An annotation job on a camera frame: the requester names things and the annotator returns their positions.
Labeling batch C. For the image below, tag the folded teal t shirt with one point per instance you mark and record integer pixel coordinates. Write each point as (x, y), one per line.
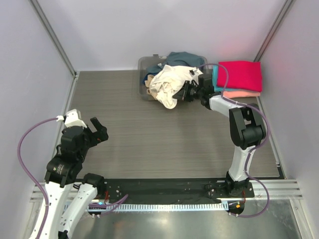
(214, 79)

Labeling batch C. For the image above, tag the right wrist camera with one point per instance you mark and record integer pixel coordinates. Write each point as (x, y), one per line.
(205, 83)

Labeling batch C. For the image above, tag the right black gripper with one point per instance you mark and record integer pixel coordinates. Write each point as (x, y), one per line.
(182, 94)

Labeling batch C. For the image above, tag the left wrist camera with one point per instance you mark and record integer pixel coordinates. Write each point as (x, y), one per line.
(73, 118)

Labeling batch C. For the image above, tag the white slotted cable duct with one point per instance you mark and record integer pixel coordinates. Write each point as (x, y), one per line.
(223, 206)

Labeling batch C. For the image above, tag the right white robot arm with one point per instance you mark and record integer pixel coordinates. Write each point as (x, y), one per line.
(247, 128)

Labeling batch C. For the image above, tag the folded salmon pink t shirt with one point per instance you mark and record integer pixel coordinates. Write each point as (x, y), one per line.
(240, 94)

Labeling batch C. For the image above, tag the folded red t shirt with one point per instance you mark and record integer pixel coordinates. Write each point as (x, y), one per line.
(242, 75)

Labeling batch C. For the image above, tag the tan beige t shirt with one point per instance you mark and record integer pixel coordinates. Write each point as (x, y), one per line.
(153, 85)

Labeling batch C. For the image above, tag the blue grey t shirt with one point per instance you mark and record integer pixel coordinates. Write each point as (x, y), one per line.
(177, 59)

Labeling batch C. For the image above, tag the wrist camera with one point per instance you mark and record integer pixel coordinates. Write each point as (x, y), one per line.
(73, 118)
(205, 83)

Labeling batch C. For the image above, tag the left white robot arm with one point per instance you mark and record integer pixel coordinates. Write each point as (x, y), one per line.
(54, 221)

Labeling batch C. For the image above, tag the clear plastic bin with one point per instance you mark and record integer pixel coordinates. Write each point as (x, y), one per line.
(145, 62)

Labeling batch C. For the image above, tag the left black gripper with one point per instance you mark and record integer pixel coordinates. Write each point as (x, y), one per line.
(101, 130)

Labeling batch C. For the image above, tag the cream white t shirt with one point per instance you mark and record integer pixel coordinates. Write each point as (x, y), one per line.
(172, 78)

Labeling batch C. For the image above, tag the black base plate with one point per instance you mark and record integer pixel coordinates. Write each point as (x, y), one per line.
(173, 187)

